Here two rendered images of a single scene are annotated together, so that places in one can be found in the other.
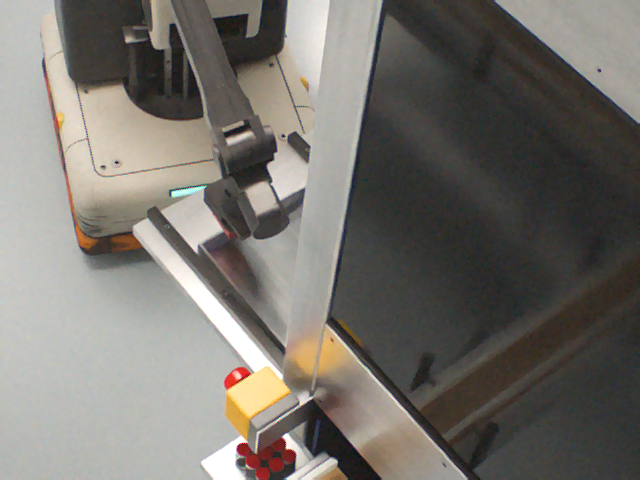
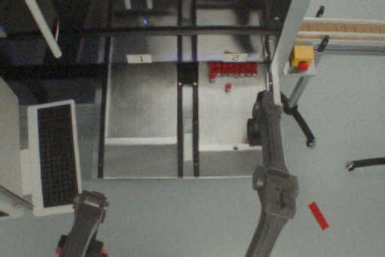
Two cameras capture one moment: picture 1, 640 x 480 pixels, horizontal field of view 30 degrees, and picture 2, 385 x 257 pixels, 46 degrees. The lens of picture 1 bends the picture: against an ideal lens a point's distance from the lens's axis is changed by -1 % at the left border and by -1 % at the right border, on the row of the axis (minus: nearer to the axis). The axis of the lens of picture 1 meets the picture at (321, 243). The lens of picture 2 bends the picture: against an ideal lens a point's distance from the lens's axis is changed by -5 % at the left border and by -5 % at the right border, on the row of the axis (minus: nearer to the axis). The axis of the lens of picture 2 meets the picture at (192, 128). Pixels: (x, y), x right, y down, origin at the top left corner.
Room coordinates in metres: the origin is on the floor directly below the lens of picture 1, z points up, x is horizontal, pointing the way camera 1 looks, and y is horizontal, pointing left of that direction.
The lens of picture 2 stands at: (1.63, 0.34, 2.54)
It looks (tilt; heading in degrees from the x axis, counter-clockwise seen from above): 71 degrees down; 224
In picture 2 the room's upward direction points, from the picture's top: 1 degrees clockwise
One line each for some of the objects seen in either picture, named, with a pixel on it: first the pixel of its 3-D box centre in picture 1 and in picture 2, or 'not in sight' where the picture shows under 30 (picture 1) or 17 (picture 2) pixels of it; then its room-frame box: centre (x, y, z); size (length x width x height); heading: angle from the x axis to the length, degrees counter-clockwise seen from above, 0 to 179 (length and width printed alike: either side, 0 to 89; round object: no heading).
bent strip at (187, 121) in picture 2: not in sight; (188, 138); (1.26, -0.04, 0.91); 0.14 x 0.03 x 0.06; 44
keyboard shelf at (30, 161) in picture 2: not in sight; (43, 158); (1.69, -0.40, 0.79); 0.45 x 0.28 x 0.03; 54
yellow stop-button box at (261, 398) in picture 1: (260, 407); (301, 54); (0.76, 0.05, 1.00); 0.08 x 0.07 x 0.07; 46
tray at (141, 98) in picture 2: not in sight; (141, 95); (1.26, -0.28, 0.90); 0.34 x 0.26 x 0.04; 46
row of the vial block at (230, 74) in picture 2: not in sight; (233, 74); (0.96, -0.10, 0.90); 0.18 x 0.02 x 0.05; 135
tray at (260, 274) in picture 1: (329, 285); (234, 101); (1.04, -0.02, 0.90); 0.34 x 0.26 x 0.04; 45
